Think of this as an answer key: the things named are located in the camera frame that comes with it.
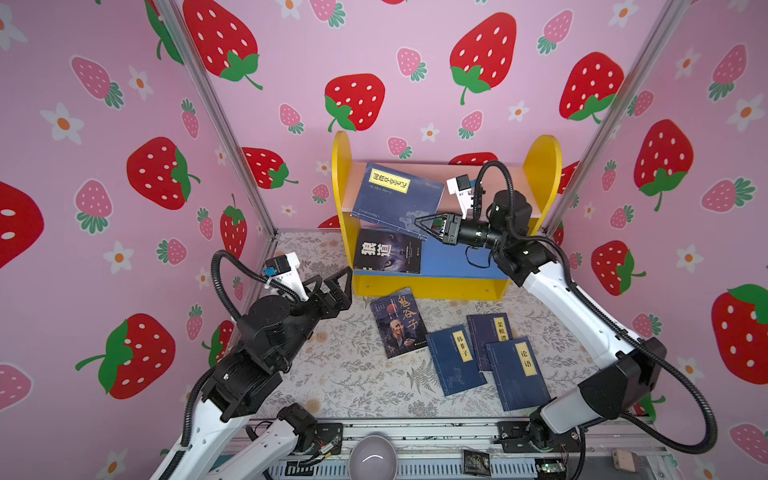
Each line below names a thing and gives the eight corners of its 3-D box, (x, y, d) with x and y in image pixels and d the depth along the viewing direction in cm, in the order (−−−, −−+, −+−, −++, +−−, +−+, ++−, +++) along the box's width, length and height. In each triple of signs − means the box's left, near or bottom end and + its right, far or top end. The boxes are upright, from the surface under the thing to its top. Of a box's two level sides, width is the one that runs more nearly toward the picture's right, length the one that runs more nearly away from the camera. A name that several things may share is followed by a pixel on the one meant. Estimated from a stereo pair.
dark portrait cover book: (388, 359, 89) (387, 356, 87) (370, 303, 102) (369, 299, 100) (431, 345, 92) (431, 342, 90) (408, 292, 105) (409, 288, 103)
